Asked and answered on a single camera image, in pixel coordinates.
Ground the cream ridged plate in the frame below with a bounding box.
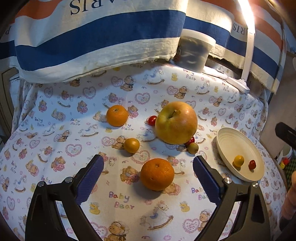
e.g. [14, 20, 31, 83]
[216, 127, 264, 182]

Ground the greenish yellow small fruit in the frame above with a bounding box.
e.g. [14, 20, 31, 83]
[187, 143, 199, 155]

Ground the red cherry tomato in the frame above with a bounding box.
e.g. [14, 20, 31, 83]
[147, 115, 157, 126]
[184, 137, 195, 147]

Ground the large orange front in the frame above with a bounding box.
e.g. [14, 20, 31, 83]
[140, 158, 175, 191]

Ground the large yellow apple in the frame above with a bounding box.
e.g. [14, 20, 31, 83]
[154, 101, 198, 145]

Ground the yellow cherry tomato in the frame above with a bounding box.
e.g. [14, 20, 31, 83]
[123, 138, 140, 154]

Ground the small orange back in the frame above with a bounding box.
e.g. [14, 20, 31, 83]
[106, 105, 128, 127]

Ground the red cherry tomato back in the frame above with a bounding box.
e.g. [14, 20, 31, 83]
[147, 115, 157, 126]

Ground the person's hand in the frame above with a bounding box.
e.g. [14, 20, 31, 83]
[281, 171, 296, 220]

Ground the red yellow toy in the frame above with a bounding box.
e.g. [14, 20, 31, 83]
[280, 157, 290, 169]

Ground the red tomato in plate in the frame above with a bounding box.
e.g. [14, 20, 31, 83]
[248, 160, 256, 171]

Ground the yellow tomato in plate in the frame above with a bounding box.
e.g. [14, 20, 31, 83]
[233, 155, 244, 168]

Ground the translucent plastic cup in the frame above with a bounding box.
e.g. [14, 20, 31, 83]
[174, 29, 216, 73]

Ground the baby bear print cloth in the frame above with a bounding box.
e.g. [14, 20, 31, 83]
[1, 64, 286, 240]

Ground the striped Paris fabric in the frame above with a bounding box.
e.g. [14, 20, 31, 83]
[0, 0, 287, 95]

